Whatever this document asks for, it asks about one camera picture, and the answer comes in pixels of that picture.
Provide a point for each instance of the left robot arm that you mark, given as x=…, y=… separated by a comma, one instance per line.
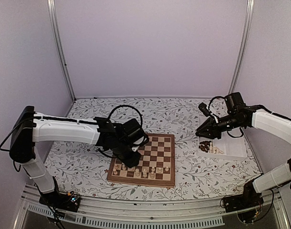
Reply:
x=123, y=140

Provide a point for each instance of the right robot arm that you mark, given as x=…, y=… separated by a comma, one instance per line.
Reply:
x=240, y=115

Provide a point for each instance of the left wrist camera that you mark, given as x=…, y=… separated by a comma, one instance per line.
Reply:
x=135, y=148

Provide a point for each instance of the aluminium frame post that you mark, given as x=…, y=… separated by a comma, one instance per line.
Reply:
x=243, y=45
x=59, y=47

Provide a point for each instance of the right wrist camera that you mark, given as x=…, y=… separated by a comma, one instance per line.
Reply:
x=203, y=108

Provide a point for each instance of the white plastic tray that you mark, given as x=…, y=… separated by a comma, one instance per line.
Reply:
x=233, y=148

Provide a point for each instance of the wooden chess board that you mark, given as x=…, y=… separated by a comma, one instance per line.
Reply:
x=158, y=152

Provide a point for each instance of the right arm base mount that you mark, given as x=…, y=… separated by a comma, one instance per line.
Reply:
x=243, y=202

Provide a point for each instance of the left aluminium frame post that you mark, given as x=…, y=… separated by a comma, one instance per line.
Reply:
x=59, y=47

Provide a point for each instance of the front aluminium rail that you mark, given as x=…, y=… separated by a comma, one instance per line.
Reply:
x=100, y=213

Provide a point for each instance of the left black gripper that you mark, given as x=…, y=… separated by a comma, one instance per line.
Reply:
x=131, y=163

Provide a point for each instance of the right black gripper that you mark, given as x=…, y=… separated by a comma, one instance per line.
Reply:
x=215, y=132

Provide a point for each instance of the right aluminium frame post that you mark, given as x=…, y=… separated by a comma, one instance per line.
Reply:
x=243, y=45

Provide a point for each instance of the light queen piece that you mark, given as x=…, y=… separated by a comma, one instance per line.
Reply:
x=137, y=172

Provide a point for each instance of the light king piece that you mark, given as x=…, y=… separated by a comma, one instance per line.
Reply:
x=144, y=173

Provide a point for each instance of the floral patterned table mat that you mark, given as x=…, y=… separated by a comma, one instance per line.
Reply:
x=82, y=168

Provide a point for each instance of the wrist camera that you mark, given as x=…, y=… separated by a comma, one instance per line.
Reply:
x=135, y=148
x=203, y=108

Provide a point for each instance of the light bishop piece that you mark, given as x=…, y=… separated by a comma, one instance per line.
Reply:
x=152, y=175

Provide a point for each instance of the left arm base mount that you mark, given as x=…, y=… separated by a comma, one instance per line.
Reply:
x=68, y=202

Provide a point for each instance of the pile of dark chess pieces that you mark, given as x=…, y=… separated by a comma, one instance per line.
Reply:
x=206, y=146

